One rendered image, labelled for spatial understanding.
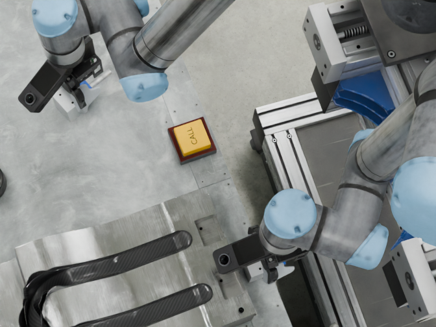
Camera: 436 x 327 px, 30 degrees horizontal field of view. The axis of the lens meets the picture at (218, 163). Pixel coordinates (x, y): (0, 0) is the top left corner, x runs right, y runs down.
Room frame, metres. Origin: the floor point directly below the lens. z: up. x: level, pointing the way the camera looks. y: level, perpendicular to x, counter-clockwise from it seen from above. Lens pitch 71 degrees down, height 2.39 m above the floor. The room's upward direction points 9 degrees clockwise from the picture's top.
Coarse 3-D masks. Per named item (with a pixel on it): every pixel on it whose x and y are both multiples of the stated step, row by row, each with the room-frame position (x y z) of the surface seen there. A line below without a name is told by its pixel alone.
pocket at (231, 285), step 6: (216, 276) 0.30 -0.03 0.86; (222, 276) 0.31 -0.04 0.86; (228, 276) 0.31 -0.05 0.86; (234, 276) 0.31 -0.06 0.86; (240, 276) 0.31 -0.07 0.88; (222, 282) 0.30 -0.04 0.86; (228, 282) 0.30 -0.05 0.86; (234, 282) 0.30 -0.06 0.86; (240, 282) 0.30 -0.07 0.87; (222, 288) 0.28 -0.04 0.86; (228, 288) 0.29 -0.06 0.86; (234, 288) 0.29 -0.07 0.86; (240, 288) 0.29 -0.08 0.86; (228, 294) 0.28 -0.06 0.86; (234, 294) 0.28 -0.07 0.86; (240, 294) 0.28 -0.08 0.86
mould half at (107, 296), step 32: (192, 192) 0.45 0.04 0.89; (128, 224) 0.37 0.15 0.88; (160, 224) 0.38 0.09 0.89; (192, 224) 0.39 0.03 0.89; (32, 256) 0.28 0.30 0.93; (64, 256) 0.29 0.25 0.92; (96, 256) 0.30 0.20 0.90; (192, 256) 0.33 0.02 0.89; (0, 288) 0.22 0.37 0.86; (96, 288) 0.24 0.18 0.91; (128, 288) 0.25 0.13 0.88; (160, 288) 0.26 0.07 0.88; (0, 320) 0.17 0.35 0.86; (64, 320) 0.17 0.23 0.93; (192, 320) 0.21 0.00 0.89; (224, 320) 0.22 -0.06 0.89
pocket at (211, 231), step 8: (208, 216) 0.41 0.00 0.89; (216, 216) 0.42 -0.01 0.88; (200, 224) 0.40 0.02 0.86; (208, 224) 0.40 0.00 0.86; (216, 224) 0.40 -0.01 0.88; (200, 232) 0.39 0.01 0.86; (208, 232) 0.39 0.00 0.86; (216, 232) 0.39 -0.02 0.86; (208, 240) 0.37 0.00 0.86; (216, 240) 0.37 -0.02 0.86
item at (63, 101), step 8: (104, 72) 0.70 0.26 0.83; (96, 80) 0.68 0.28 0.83; (56, 96) 0.62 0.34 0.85; (64, 96) 0.63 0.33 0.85; (56, 104) 0.62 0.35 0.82; (64, 104) 0.61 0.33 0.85; (72, 104) 0.61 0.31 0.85; (64, 112) 0.60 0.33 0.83; (72, 112) 0.60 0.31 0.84; (72, 120) 0.60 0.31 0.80
